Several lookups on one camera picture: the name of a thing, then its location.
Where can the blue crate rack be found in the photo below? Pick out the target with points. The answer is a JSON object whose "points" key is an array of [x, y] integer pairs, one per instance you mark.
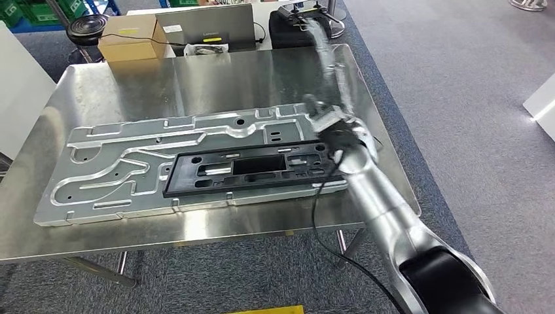
{"points": [[39, 28]]}

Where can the white partition board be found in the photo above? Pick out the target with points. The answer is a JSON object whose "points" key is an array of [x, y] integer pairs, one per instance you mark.
{"points": [[21, 86]]}

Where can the black plastic panel part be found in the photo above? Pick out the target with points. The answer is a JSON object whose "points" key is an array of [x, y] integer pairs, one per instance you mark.
{"points": [[180, 180]]}

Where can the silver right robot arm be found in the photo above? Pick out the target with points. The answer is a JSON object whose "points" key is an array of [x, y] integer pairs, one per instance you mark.
{"points": [[381, 203]]}

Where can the grey laptop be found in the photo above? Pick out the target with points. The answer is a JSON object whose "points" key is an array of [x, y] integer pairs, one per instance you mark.
{"points": [[204, 21]]}

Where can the chrome stand base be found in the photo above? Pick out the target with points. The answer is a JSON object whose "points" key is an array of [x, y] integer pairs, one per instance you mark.
{"points": [[338, 28], [527, 5]]}

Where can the black bag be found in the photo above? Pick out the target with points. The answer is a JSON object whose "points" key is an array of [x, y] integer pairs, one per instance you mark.
{"points": [[295, 34]]}

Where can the stainless steel workbench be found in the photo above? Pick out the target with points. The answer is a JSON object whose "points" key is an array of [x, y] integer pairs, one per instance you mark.
{"points": [[238, 78]]}

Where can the white cabinet with light strip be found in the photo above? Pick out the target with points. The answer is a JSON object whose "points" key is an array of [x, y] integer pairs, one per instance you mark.
{"points": [[544, 108]]}

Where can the machined aluminium plate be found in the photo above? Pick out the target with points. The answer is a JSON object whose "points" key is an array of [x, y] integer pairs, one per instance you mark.
{"points": [[108, 190]]}

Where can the green plastic crate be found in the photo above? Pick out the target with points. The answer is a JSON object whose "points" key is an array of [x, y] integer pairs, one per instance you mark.
{"points": [[43, 13], [9, 13]]}

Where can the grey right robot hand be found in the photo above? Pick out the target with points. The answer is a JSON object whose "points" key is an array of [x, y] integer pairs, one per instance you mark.
{"points": [[340, 136]]}

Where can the brown cardboard box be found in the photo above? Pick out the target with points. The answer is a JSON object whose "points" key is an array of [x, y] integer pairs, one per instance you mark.
{"points": [[130, 52]]}

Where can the black round stool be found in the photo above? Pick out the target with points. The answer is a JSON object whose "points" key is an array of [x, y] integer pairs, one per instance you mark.
{"points": [[86, 28]]}

